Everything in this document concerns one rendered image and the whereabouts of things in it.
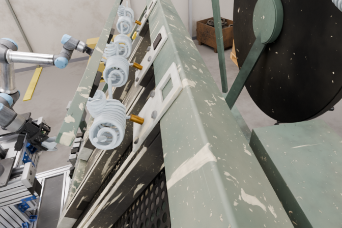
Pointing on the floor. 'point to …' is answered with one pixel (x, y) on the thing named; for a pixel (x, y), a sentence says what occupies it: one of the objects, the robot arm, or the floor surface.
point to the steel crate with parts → (227, 29)
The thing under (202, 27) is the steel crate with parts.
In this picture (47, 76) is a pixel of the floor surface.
